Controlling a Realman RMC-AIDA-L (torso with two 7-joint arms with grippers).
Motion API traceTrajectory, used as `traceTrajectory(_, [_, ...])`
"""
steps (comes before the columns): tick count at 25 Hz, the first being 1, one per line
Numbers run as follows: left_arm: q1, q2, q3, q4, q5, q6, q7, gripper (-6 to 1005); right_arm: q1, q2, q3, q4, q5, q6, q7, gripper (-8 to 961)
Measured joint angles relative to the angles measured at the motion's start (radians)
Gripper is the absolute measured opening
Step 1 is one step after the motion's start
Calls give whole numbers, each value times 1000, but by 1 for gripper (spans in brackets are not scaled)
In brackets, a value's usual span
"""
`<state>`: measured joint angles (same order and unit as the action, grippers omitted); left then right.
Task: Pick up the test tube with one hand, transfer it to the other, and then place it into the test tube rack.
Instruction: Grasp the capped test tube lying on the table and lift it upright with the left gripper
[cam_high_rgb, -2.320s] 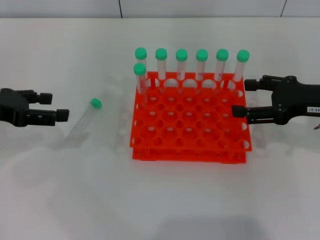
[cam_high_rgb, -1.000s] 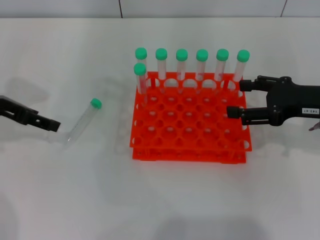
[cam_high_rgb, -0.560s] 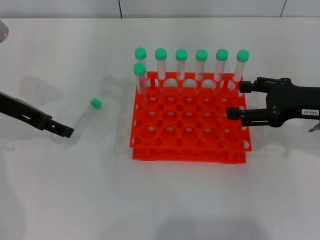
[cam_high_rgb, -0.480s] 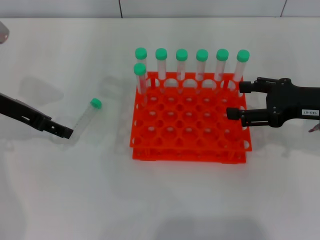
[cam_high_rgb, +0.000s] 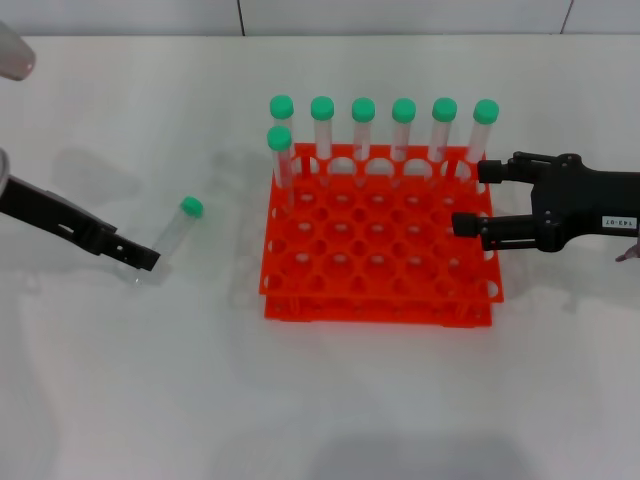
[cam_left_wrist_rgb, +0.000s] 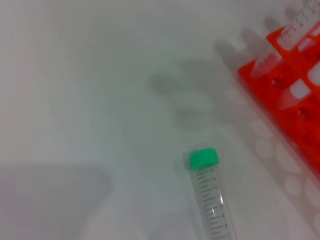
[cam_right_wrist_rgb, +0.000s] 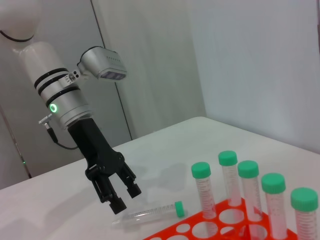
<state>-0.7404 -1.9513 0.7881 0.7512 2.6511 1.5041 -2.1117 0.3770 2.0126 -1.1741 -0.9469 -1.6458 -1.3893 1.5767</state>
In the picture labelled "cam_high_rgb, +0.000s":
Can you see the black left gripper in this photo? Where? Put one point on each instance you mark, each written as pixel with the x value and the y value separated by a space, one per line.
pixel 40 210

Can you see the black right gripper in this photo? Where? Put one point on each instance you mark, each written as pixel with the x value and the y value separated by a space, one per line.
pixel 575 200

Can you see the orange test tube rack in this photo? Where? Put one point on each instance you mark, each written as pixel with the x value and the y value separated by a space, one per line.
pixel 380 280

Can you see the green capped test tube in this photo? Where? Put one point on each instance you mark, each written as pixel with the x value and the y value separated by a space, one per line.
pixel 404 110
pixel 279 138
pixel 486 111
pixel 281 106
pixel 191 206
pixel 363 110
pixel 322 107
pixel 444 110

